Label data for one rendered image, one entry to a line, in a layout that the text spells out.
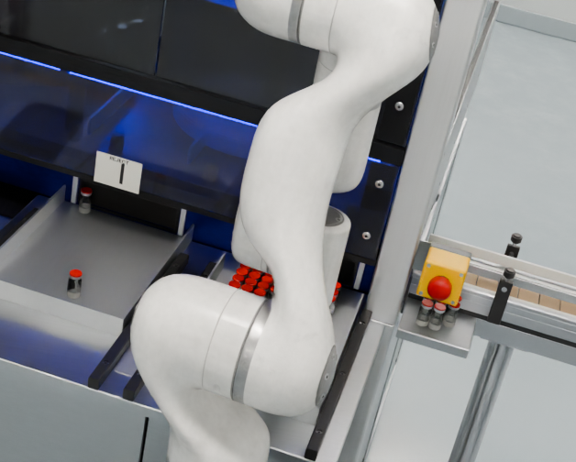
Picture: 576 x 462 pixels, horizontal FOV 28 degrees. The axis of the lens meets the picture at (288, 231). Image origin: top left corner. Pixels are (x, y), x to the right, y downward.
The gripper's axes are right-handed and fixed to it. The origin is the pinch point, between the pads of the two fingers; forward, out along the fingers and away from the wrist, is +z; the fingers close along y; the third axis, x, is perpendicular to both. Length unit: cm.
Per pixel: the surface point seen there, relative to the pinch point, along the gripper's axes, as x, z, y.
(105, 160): -33, -12, 44
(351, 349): -20.7, 1.5, -7.2
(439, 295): -29.9, -7.9, -18.4
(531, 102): -389, 80, -34
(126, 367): -0.9, 3.9, 24.3
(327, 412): -3.2, 2.0, -7.3
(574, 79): -436, 79, -53
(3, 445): -36, 60, 58
